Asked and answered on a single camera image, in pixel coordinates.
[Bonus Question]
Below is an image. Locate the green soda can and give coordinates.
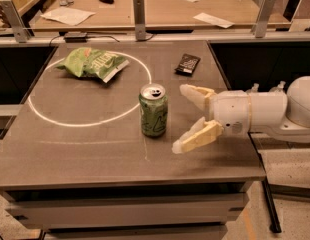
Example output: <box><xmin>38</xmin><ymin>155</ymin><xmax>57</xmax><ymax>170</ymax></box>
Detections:
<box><xmin>139</xmin><ymin>83</ymin><xmax>168</xmax><ymax>137</ymax></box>

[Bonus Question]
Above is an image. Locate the white paper sheet right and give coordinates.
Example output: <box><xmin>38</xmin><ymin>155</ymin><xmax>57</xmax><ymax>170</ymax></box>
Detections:
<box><xmin>194</xmin><ymin>13</ymin><xmax>234</xmax><ymax>29</ymax></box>

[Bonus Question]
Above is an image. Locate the wooden background desk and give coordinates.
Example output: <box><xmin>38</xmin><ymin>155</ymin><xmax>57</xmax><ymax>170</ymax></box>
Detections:
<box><xmin>33</xmin><ymin>0</ymin><xmax>260</xmax><ymax>32</ymax></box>

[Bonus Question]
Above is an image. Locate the upper white drawer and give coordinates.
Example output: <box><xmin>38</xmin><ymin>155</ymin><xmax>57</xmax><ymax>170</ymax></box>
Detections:
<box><xmin>8</xmin><ymin>193</ymin><xmax>248</xmax><ymax>229</ymax></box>

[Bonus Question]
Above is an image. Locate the clear plastic bottle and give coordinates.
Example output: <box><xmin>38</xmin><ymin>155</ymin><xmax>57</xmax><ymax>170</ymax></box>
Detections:
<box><xmin>246</xmin><ymin>83</ymin><xmax>259</xmax><ymax>93</ymax></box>
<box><xmin>269</xmin><ymin>81</ymin><xmax>286</xmax><ymax>92</ymax></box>

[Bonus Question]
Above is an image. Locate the right metal bracket post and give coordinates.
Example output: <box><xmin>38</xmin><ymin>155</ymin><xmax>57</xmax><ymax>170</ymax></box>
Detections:
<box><xmin>251</xmin><ymin>0</ymin><xmax>276</xmax><ymax>38</ymax></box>

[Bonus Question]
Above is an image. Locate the left metal bracket post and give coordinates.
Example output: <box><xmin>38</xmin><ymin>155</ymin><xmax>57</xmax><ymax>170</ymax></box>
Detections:
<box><xmin>0</xmin><ymin>0</ymin><xmax>31</xmax><ymax>43</ymax></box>

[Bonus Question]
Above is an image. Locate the metal bracket post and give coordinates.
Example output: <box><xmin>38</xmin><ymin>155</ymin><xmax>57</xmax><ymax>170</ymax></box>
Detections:
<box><xmin>133</xmin><ymin>0</ymin><xmax>146</xmax><ymax>41</ymax></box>
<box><xmin>0</xmin><ymin>0</ymin><xmax>31</xmax><ymax>43</ymax></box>
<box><xmin>251</xmin><ymin>0</ymin><xmax>276</xmax><ymax>38</ymax></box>

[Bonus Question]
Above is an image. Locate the white drawer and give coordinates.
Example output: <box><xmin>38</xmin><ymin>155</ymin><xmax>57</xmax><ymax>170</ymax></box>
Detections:
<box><xmin>8</xmin><ymin>193</ymin><xmax>248</xmax><ymax>229</ymax></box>
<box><xmin>43</xmin><ymin>225</ymin><xmax>227</xmax><ymax>240</ymax></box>

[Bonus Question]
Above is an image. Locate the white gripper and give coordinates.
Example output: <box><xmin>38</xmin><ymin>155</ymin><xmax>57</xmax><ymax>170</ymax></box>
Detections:
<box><xmin>172</xmin><ymin>84</ymin><xmax>250</xmax><ymax>154</ymax></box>

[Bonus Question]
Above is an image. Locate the white paper sheet left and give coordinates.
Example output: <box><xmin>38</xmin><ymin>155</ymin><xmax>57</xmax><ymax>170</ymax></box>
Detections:
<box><xmin>41</xmin><ymin>7</ymin><xmax>95</xmax><ymax>26</ymax></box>

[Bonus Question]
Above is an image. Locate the black cable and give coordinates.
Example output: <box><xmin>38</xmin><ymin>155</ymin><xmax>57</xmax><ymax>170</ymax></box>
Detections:
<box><xmin>48</xmin><ymin>33</ymin><xmax>121</xmax><ymax>48</ymax></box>

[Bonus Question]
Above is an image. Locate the lower white drawer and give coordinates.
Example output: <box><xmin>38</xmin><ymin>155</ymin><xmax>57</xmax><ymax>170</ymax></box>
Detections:
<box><xmin>43</xmin><ymin>225</ymin><xmax>227</xmax><ymax>240</ymax></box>

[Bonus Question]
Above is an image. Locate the dark brown snack packet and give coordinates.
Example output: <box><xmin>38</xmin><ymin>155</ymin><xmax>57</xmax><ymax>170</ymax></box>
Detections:
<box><xmin>175</xmin><ymin>54</ymin><xmax>200</xmax><ymax>75</ymax></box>

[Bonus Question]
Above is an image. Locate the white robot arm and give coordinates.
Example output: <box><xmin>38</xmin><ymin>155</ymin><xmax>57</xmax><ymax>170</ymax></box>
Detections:
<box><xmin>172</xmin><ymin>76</ymin><xmax>310</xmax><ymax>154</ymax></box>

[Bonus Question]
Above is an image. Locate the middle metal bracket post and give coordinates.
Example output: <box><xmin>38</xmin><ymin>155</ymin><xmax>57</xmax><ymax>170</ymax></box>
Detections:
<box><xmin>133</xmin><ymin>0</ymin><xmax>146</xmax><ymax>41</ymax></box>

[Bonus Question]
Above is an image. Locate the green jalapeno chip bag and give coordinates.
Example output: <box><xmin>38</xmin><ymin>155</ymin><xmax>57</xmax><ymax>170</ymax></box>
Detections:
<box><xmin>57</xmin><ymin>47</ymin><xmax>129</xmax><ymax>83</ymax></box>

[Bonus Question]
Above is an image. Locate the black power adapter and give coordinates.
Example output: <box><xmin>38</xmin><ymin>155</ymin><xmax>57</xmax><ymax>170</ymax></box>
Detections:
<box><xmin>64</xmin><ymin>32</ymin><xmax>87</xmax><ymax>43</ymax></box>

